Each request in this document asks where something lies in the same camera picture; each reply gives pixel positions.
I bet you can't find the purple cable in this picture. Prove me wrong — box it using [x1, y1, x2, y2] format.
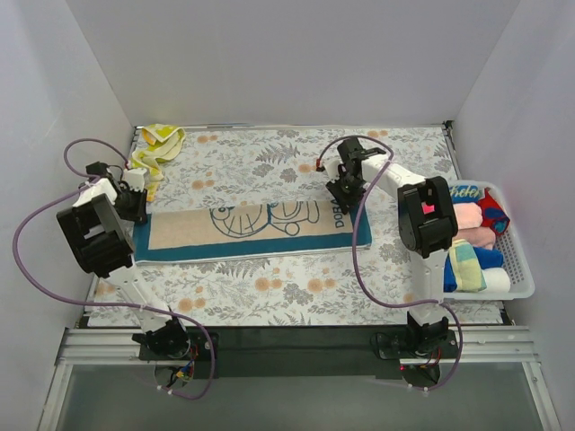
[12, 137, 217, 400]
[315, 134, 463, 392]

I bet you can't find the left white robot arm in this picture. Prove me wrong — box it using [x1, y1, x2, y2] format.
[57, 162, 191, 359]

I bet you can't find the floral table mat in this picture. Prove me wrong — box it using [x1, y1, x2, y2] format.
[87, 126, 504, 328]

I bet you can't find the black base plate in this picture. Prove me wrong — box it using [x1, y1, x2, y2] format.
[208, 325, 429, 379]

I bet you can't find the pastel checkered rolled towel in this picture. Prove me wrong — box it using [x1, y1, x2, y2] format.
[448, 239, 486, 293]

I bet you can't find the blue beige Doraemon towel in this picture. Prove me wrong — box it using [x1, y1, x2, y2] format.
[133, 200, 357, 264]

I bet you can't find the red blue printed towel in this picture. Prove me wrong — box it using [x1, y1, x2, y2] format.
[449, 184, 510, 236]

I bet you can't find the pink rolled towel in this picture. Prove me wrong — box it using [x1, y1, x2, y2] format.
[454, 203, 496, 250]

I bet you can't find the aluminium frame rail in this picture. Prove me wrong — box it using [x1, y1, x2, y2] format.
[58, 325, 538, 364]

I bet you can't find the white plastic basket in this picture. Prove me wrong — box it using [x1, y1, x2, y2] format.
[444, 180, 535, 301]

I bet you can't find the blue rolled towel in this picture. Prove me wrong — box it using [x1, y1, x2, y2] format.
[443, 247, 504, 293]

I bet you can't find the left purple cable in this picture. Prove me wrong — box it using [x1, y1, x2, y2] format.
[12, 137, 217, 400]

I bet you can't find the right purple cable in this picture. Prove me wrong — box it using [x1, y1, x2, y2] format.
[315, 134, 463, 392]

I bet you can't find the yellow lemon print towel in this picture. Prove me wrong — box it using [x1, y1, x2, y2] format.
[128, 123, 186, 202]

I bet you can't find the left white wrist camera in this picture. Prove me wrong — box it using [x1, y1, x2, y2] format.
[122, 168, 147, 192]

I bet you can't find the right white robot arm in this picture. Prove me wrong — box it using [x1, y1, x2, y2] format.
[315, 135, 458, 357]

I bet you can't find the white rolled towel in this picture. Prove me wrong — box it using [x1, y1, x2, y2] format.
[482, 268, 511, 294]

